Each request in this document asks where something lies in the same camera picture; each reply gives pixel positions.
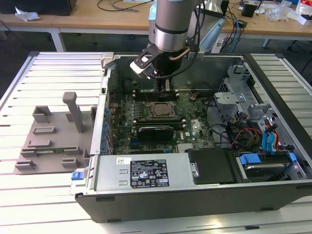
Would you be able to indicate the silver metal disk bay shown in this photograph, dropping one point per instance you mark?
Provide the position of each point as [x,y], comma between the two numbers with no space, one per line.
[234,107]

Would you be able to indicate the round silver coin battery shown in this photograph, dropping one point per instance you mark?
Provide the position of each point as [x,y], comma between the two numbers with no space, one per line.
[193,97]

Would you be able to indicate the green motherboard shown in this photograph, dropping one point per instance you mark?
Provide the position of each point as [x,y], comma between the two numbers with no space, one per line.
[195,131]

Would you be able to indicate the tall black box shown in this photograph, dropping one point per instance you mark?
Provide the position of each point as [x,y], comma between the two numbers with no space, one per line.
[225,7]

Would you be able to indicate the silver power supply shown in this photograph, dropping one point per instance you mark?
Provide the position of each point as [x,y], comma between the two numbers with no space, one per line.
[117,175]

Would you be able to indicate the blue disk carrier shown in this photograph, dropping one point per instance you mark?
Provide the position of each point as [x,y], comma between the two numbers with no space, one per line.
[249,160]

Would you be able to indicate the wide black monitor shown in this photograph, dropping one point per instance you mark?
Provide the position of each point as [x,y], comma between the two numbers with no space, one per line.
[44,7]

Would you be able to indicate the green RAM stick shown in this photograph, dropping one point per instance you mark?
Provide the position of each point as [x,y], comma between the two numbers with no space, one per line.
[56,150]

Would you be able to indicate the black open PC case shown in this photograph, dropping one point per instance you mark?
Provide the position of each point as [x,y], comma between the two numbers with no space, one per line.
[170,202]

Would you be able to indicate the small black box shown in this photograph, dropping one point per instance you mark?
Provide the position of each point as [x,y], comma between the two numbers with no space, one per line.
[249,11]

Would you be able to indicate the black plastic shroud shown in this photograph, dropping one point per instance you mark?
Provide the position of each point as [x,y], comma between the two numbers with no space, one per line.
[212,168]

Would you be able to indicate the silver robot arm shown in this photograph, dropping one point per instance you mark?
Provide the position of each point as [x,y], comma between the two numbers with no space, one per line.
[170,19]

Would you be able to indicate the clear plastic bags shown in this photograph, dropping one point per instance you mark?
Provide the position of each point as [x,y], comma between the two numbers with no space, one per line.
[280,11]

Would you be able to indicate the black graphics card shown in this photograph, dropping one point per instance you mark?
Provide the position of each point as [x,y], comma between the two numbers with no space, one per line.
[156,134]

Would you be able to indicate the small blue case latch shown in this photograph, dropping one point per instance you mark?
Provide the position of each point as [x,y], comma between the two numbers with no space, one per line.
[77,176]

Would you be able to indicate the silver finned chipset heatsink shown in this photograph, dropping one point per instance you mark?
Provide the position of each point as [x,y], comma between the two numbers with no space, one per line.
[184,148]

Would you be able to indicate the hard disk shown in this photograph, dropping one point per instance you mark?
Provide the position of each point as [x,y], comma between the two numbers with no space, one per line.
[264,170]

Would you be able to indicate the black power adapter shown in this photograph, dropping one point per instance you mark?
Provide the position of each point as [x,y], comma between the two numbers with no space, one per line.
[242,23]

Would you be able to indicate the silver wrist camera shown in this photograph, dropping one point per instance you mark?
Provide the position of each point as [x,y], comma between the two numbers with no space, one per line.
[137,67]

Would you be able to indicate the thin metal locking lever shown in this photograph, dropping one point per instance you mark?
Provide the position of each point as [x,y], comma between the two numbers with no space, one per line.
[146,97]

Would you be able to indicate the white labelled box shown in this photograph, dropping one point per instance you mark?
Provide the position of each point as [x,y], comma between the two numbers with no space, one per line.
[219,46]

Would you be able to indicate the red white carton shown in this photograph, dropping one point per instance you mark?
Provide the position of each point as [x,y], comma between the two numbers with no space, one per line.
[304,7]

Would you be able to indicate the crumpled white paper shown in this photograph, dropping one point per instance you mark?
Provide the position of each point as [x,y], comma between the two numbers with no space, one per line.
[26,15]

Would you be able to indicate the grey parts rack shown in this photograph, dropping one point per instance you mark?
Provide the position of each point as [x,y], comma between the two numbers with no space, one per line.
[61,139]

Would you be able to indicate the grey plastic case latch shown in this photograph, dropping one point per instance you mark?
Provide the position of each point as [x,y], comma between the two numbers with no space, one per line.
[107,58]

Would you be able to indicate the wooden desk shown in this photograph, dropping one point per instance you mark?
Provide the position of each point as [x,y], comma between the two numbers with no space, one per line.
[109,20]

